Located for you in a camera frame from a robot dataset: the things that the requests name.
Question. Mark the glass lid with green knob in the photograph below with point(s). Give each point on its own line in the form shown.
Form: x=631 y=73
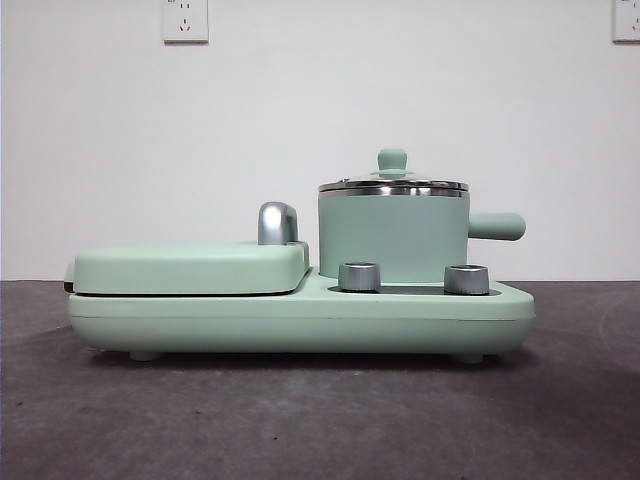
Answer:
x=392 y=160

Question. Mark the silver control knob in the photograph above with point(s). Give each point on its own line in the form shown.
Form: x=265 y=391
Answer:
x=359 y=276
x=466 y=279

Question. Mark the green breakfast machine base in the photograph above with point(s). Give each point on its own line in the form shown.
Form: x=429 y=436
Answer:
x=300 y=325

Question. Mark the green griddle cover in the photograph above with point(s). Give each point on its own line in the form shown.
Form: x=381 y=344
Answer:
x=185 y=267

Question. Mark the white wall socket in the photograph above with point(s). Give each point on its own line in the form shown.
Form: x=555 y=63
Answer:
x=627 y=20
x=184 y=20

